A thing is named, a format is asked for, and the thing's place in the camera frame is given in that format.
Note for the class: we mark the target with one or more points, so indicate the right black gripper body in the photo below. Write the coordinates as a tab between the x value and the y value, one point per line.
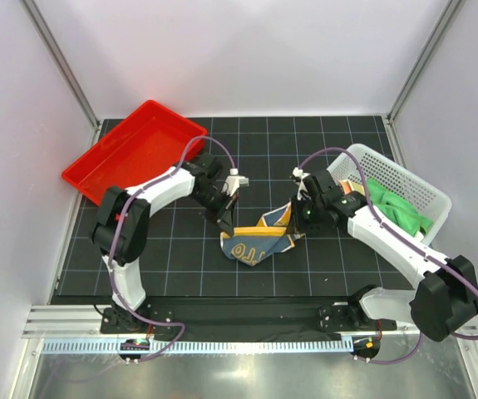
310	214

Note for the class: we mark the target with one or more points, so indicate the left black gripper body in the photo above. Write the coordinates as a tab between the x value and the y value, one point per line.
214	202

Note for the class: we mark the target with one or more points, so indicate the yellow blue hello towel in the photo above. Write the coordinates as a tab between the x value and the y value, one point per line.
251	245

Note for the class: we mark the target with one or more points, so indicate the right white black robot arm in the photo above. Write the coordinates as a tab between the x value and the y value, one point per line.
442	297

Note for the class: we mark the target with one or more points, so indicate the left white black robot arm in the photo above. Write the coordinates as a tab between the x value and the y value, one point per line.
123	220

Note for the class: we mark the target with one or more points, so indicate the orange beige towel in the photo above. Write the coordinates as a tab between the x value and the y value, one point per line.
349	186

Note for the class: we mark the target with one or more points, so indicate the black grid cutting mat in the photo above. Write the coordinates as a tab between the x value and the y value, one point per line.
182	256

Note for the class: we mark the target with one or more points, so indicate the green towel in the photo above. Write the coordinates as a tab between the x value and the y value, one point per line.
398	210

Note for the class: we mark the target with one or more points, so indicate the red plastic tray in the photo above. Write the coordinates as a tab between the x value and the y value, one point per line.
142	146

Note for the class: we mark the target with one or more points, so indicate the white perforated plastic basket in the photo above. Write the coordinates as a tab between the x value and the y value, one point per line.
426	198

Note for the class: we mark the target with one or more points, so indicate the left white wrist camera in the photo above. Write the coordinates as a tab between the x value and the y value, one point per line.
234	181

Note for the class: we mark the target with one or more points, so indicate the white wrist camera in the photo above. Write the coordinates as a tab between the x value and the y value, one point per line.
298	176
234	181

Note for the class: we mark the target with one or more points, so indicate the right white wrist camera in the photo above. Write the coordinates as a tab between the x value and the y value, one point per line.
298	176

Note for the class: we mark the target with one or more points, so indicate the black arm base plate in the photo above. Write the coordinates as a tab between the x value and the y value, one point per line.
268	319

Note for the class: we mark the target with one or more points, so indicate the slotted cable duct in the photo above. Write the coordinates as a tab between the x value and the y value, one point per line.
125	346

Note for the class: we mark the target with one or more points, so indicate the aluminium frame rail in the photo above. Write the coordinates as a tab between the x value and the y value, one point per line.
62	321

